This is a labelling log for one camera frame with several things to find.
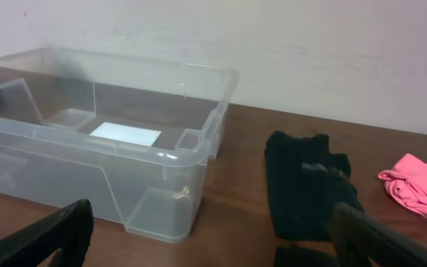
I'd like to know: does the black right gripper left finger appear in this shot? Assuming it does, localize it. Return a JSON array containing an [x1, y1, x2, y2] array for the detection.
[[0, 199, 94, 267]]

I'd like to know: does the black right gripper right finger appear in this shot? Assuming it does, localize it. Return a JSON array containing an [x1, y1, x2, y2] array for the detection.
[[330, 202, 427, 267]]

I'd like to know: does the black shirt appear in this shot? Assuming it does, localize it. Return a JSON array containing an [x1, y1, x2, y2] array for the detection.
[[264, 131, 364, 241]]

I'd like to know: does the clear plastic storage container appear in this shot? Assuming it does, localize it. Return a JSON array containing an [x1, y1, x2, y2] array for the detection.
[[0, 47, 239, 243]]

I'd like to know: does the white label in container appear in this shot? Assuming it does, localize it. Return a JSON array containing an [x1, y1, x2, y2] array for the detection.
[[90, 122, 162, 147]]

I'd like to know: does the pink crumpled garment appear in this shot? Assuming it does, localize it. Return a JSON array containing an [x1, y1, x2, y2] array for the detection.
[[378, 154, 427, 219]]

